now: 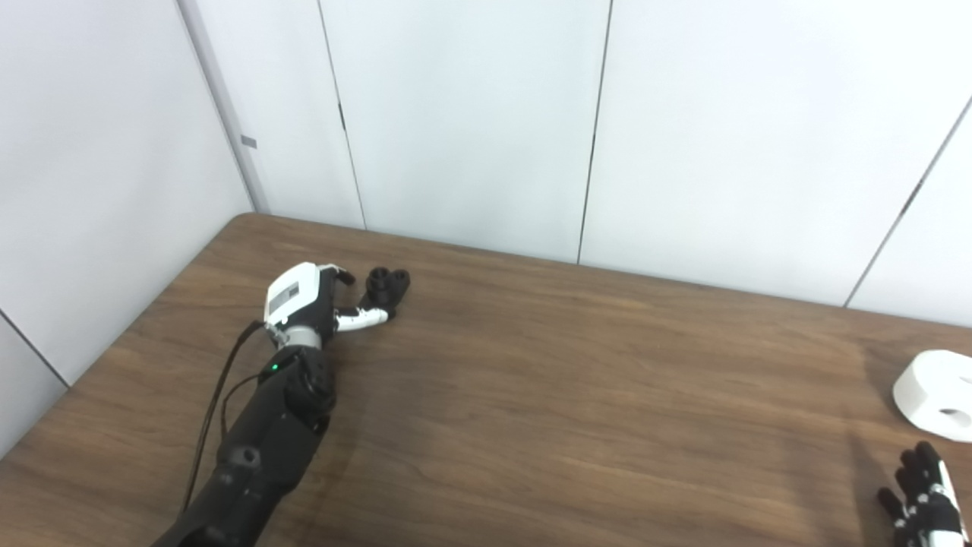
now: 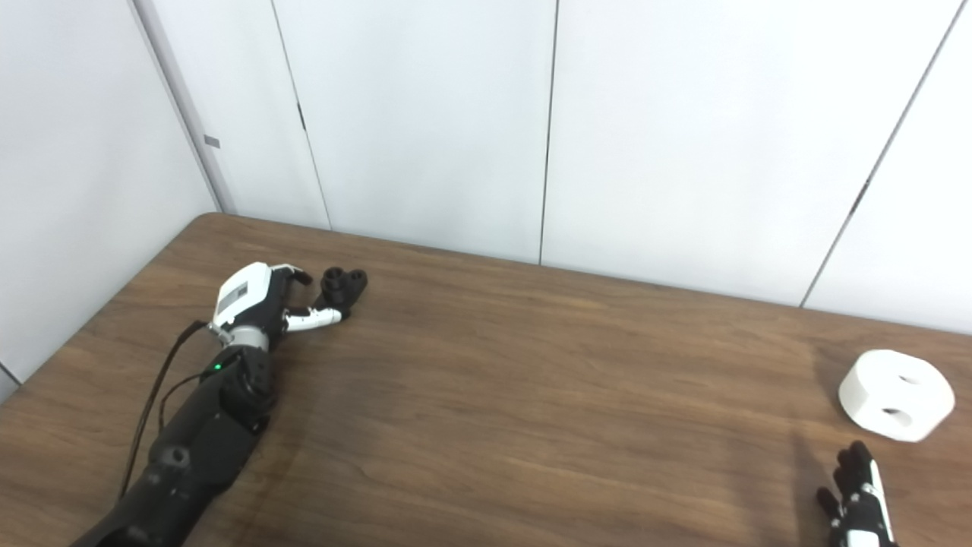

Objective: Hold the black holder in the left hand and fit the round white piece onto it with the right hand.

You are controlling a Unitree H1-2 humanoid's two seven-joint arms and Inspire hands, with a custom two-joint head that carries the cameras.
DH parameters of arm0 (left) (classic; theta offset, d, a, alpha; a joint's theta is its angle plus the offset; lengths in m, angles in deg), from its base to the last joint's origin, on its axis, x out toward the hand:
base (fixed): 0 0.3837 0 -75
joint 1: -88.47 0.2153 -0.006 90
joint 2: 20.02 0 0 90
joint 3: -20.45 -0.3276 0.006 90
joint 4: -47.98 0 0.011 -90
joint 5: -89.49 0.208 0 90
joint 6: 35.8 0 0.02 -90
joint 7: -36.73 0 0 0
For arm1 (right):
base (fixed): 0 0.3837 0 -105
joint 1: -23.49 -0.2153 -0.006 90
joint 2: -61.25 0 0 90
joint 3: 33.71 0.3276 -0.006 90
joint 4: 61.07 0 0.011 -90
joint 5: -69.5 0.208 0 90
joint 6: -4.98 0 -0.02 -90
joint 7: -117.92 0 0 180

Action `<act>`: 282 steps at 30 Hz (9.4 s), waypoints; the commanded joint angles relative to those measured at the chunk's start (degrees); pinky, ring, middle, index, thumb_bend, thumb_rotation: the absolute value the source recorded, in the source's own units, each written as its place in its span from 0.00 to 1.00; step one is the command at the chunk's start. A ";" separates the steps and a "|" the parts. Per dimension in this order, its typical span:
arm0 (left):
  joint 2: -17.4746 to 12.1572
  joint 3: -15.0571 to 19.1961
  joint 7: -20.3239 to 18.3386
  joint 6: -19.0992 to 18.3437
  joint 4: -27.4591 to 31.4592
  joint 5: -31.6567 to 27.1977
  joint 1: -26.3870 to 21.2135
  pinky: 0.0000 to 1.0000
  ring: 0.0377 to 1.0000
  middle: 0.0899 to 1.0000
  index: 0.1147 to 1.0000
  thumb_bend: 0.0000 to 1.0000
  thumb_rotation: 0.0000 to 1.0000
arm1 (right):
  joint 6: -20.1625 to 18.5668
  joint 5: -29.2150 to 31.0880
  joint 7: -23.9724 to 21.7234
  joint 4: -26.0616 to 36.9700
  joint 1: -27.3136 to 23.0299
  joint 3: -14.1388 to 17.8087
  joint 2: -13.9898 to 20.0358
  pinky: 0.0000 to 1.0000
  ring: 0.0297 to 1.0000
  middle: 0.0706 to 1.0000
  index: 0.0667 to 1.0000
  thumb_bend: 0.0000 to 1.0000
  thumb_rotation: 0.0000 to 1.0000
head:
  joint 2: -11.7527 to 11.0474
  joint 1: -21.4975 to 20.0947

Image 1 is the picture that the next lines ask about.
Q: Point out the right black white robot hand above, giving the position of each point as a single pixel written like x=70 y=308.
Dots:
x=926 y=501

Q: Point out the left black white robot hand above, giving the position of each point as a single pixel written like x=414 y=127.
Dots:
x=292 y=296

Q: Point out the black flanged holder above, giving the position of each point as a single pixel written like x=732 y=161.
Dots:
x=386 y=287

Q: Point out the round white piece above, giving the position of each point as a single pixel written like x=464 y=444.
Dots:
x=938 y=387

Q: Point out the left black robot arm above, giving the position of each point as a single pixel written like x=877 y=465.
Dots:
x=266 y=441

